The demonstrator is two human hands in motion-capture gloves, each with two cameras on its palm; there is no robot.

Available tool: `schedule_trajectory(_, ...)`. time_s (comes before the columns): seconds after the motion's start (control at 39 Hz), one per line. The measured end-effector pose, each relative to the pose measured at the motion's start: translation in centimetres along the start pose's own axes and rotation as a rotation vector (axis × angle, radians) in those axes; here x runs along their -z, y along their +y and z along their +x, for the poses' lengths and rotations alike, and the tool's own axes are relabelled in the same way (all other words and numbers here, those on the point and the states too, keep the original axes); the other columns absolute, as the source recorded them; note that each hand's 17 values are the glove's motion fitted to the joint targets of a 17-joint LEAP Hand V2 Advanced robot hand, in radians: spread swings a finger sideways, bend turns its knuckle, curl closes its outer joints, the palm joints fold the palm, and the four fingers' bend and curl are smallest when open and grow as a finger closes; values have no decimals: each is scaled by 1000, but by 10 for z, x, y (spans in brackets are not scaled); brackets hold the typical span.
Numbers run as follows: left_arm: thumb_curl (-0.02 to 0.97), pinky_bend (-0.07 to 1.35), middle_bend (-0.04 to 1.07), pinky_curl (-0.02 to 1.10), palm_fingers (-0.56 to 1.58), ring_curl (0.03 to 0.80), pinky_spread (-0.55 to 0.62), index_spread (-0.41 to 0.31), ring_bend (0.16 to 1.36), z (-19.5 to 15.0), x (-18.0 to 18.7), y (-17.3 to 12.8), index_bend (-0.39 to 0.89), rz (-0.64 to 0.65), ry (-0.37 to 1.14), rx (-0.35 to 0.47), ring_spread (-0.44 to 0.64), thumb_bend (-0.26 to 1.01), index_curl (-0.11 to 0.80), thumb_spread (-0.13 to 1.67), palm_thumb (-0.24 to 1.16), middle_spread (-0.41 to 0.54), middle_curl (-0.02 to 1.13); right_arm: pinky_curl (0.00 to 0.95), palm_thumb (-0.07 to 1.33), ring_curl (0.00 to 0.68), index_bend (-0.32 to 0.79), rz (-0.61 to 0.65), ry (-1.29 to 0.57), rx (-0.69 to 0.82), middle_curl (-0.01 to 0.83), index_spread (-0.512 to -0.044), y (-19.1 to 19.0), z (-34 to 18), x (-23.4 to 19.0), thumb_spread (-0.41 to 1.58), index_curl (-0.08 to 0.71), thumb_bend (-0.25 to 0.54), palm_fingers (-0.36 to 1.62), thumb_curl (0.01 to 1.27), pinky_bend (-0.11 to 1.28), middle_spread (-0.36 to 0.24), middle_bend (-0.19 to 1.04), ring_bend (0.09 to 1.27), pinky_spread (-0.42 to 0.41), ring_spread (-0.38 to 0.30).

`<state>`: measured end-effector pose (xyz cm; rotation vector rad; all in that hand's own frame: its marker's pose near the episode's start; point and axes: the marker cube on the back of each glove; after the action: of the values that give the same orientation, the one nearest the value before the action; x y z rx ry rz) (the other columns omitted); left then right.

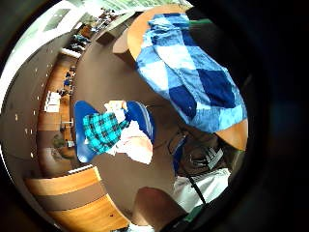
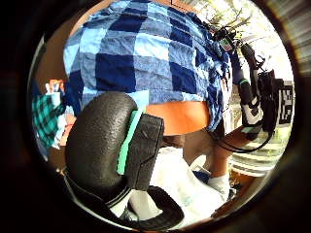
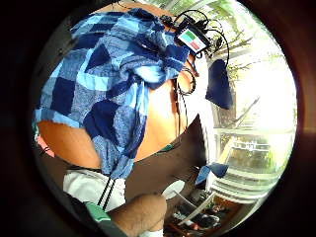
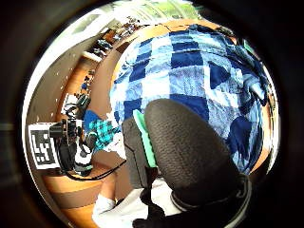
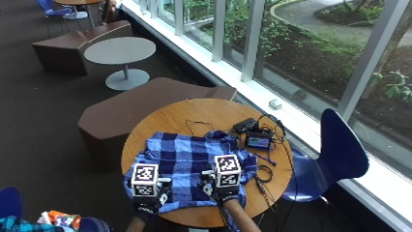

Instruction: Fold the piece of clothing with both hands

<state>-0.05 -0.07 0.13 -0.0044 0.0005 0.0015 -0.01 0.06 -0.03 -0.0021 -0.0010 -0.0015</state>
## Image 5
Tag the person's right hand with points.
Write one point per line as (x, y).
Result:
(225, 193)

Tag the person's left hand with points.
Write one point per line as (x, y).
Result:
(164, 193)

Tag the white marker cube on left glove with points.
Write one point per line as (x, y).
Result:
(144, 180)

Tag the white marker cube on glove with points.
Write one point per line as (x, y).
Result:
(144, 180)
(226, 170)

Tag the white marker cube on right glove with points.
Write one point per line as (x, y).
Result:
(226, 170)

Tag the blue plaid cloth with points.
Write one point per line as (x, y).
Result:
(184, 154)

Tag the small black device with screen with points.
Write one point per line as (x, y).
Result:
(257, 140)

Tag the dark blue rounded seat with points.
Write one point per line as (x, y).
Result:
(94, 225)

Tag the black box device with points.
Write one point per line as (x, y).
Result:
(244, 125)

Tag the orange and white cloth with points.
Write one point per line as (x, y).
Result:
(61, 219)

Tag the large brown angular bench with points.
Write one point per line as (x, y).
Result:
(128, 109)

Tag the dark blue plastic chair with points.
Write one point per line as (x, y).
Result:
(341, 151)

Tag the small white box on sill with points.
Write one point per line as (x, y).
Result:
(274, 104)

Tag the teal plaid cloth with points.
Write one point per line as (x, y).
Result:
(21, 225)

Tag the dark blue chair back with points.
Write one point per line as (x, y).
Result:
(9, 203)

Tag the small brown angular bench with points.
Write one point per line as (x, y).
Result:
(64, 48)

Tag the blue chair with thin legs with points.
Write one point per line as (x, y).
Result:
(53, 11)

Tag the grey round pedestal table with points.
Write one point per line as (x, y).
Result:
(120, 50)

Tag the round wooden pedestal table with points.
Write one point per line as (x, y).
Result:
(78, 2)

